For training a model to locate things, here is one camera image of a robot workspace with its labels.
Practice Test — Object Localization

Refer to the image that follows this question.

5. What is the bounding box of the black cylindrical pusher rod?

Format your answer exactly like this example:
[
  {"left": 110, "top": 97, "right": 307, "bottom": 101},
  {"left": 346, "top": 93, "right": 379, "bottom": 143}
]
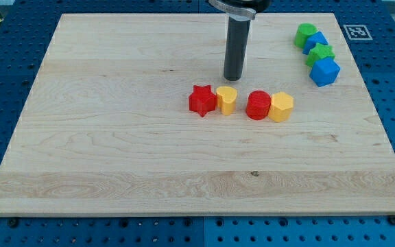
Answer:
[{"left": 224, "top": 17, "right": 250, "bottom": 81}]

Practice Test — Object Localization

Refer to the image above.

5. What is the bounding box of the black mount with metal clamp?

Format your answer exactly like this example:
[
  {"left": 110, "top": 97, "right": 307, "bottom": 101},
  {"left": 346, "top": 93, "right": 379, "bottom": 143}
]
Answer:
[{"left": 208, "top": 0, "right": 272, "bottom": 21}]

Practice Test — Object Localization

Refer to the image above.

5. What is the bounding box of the red cylinder block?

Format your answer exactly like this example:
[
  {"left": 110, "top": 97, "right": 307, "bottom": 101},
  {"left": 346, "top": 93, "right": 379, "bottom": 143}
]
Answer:
[{"left": 246, "top": 91, "right": 272, "bottom": 120}]

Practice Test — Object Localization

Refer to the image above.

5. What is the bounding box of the yellow heart block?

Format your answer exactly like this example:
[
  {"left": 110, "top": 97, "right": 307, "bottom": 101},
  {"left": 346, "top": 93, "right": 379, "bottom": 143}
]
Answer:
[{"left": 216, "top": 86, "right": 237, "bottom": 116}]

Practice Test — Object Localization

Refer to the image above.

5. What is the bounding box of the green cylinder block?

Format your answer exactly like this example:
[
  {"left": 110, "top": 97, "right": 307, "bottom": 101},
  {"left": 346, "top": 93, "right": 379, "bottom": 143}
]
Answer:
[{"left": 294, "top": 23, "right": 318, "bottom": 48}]

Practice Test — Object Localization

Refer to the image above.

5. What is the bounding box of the red star block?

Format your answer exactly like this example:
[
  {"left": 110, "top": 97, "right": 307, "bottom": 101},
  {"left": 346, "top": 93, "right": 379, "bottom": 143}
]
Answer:
[{"left": 189, "top": 85, "right": 217, "bottom": 117}]

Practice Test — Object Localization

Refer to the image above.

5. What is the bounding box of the blue triangular block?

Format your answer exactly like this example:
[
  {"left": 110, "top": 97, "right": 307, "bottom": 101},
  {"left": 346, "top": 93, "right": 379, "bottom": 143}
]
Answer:
[{"left": 302, "top": 32, "right": 328, "bottom": 55}]

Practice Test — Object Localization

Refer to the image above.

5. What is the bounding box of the yellow hexagon block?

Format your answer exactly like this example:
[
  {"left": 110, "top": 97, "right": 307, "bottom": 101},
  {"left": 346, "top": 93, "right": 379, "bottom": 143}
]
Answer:
[{"left": 268, "top": 92, "right": 294, "bottom": 122}]

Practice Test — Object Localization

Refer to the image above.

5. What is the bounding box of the green star block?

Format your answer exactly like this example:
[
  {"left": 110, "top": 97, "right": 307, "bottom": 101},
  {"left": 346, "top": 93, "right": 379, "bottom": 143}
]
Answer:
[{"left": 305, "top": 43, "right": 335, "bottom": 67}]

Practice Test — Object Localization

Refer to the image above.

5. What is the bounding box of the blue cube block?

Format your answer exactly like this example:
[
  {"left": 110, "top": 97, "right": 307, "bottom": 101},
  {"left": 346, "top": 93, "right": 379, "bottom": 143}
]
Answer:
[{"left": 309, "top": 58, "right": 341, "bottom": 87}]

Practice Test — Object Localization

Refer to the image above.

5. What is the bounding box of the white fiducial marker tag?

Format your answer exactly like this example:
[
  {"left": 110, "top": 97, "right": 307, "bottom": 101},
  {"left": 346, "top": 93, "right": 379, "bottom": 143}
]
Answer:
[{"left": 344, "top": 24, "right": 372, "bottom": 40}]

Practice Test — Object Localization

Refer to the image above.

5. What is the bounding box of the light wooden board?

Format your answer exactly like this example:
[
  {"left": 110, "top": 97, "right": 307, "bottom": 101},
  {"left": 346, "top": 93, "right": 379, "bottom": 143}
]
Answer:
[{"left": 0, "top": 13, "right": 395, "bottom": 217}]

